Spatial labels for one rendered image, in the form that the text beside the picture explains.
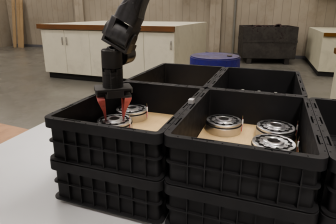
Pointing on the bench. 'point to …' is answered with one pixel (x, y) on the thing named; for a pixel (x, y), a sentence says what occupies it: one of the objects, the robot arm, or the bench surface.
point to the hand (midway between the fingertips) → (114, 116)
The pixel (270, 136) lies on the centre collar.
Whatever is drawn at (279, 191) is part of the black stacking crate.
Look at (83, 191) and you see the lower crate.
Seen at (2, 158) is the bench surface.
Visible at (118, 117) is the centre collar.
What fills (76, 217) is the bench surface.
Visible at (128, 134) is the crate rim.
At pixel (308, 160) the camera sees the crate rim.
